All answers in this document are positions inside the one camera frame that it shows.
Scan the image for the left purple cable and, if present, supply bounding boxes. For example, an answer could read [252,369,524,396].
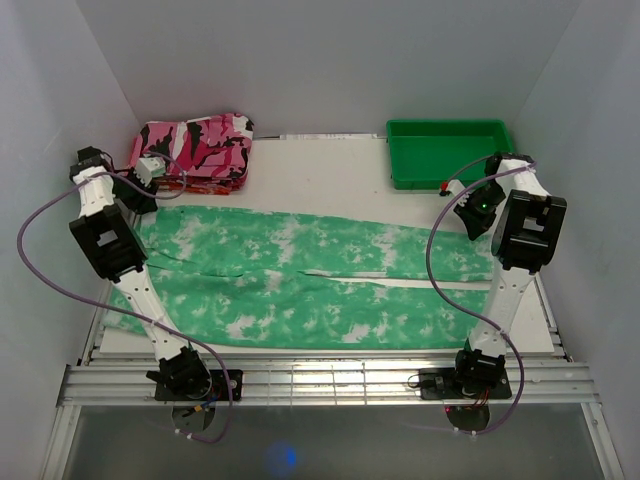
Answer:
[16,152,236,445]

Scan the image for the green plastic tray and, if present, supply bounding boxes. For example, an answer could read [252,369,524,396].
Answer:
[386,119,515,191]

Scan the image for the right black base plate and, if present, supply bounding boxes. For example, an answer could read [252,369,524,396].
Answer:
[407,367,512,401]

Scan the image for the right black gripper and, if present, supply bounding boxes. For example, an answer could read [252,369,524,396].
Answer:
[454,181,507,241]

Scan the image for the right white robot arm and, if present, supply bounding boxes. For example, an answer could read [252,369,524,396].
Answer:
[451,153,567,397]

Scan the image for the pink camouflage folded trousers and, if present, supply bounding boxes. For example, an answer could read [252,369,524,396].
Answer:
[129,113,254,188]

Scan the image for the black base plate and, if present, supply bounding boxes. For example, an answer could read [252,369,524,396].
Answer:
[407,367,512,401]
[153,369,244,402]

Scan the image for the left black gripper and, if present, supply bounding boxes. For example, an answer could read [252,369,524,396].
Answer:
[112,164,160,215]

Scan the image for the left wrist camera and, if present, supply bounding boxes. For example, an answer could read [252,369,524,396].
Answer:
[134,156,166,185]

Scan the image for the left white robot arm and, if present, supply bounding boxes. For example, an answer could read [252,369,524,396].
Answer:
[69,146,212,400]

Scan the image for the white paper strip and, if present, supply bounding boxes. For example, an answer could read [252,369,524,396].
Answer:
[278,133,386,140]

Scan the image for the aluminium frame rail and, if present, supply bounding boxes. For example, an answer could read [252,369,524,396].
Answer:
[58,360,600,407]

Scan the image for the green tie-dye trousers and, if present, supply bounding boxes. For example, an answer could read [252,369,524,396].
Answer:
[135,206,493,350]

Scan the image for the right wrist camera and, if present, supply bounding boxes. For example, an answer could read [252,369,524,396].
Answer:
[439,179,472,204]

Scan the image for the orange folded garment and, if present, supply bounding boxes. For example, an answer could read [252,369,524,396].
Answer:
[153,176,246,196]

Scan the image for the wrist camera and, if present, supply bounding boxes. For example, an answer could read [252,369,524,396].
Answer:
[439,179,472,204]
[134,156,166,185]

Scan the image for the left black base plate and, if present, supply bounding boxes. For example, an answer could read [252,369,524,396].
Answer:
[153,369,244,402]

